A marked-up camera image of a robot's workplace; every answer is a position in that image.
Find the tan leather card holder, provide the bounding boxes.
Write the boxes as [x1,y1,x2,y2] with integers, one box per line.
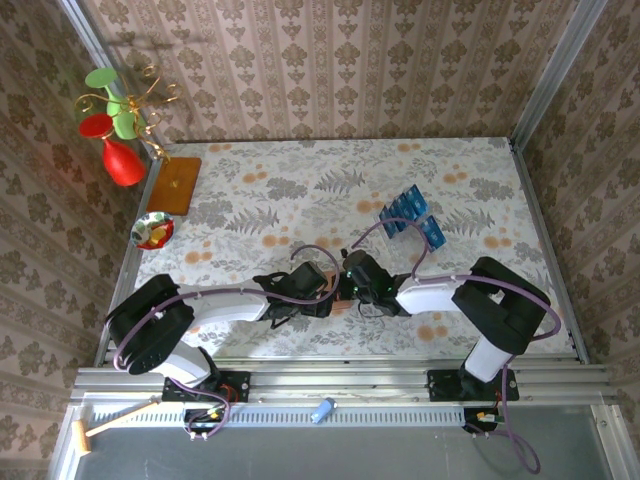
[323,271,355,313]

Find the blue credit card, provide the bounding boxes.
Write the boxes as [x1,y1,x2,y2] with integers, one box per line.
[387,200,409,229]
[378,207,400,236]
[418,215,447,251]
[396,193,419,221]
[405,184,431,214]

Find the small blue cylinder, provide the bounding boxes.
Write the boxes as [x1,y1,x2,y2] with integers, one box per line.
[309,397,337,425]

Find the grey metal panel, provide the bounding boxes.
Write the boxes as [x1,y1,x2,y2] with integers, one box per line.
[74,424,614,480]

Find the black power connector block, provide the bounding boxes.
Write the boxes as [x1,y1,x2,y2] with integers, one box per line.
[182,407,227,435]
[462,407,504,434]

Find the red plastic goblet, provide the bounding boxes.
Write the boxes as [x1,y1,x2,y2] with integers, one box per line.
[78,112,149,187]

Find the wooden mallet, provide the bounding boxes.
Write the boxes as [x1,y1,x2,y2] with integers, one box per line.
[73,397,164,456]

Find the green plastic goblet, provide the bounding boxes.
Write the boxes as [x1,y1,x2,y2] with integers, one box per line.
[83,68,137,141]

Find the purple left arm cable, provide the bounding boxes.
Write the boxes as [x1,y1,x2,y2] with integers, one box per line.
[114,243,342,444]

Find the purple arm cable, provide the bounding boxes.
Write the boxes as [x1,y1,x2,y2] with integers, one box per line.
[114,243,342,444]
[349,218,562,474]

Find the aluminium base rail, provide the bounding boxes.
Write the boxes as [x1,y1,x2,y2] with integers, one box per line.
[69,366,619,407]

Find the white slotted cable duct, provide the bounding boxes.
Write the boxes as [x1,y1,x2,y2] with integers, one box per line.
[91,403,504,427]

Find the gold wire rack wooden base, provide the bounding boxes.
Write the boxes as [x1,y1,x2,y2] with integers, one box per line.
[74,64,203,216]

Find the aluminium table side rail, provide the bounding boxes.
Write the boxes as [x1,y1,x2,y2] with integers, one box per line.
[93,144,169,369]
[507,135,592,366]

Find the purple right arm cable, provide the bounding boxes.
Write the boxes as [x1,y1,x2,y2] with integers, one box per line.
[349,218,562,474]

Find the aluminium frame post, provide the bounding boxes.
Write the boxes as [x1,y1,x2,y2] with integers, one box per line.
[509,0,610,149]
[55,0,169,164]

